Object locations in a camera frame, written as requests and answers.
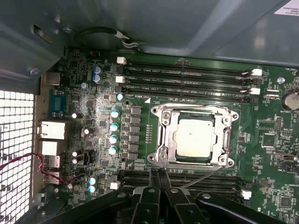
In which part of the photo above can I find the green motherboard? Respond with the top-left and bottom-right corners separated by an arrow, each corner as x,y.
38,48 -> 299,224

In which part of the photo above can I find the grey open PC case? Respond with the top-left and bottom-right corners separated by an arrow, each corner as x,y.
0,0 -> 299,224

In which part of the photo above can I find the black wire with white plug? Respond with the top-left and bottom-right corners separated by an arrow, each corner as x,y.
74,26 -> 139,49

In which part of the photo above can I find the coin cell battery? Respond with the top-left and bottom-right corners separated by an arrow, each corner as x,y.
281,91 -> 299,112

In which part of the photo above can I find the CPU socket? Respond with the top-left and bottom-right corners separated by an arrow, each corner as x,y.
149,104 -> 240,169

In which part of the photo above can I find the silver CPU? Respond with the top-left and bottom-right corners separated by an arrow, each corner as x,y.
175,111 -> 219,164

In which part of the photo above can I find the metal locking lever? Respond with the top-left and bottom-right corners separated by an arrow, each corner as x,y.
154,104 -> 234,113
183,168 -> 223,189

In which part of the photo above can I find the red and black wire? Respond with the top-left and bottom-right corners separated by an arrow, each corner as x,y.
0,153 -> 78,185

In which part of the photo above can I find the black RAM slot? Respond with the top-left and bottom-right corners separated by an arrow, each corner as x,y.
121,85 -> 254,95
123,76 -> 254,86
121,169 -> 241,180
126,94 -> 254,103
123,178 -> 246,190
125,63 -> 254,76

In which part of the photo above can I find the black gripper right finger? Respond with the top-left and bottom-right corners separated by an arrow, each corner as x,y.
159,168 -> 282,224

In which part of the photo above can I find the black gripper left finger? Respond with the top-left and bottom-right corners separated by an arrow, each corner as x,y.
42,168 -> 161,224

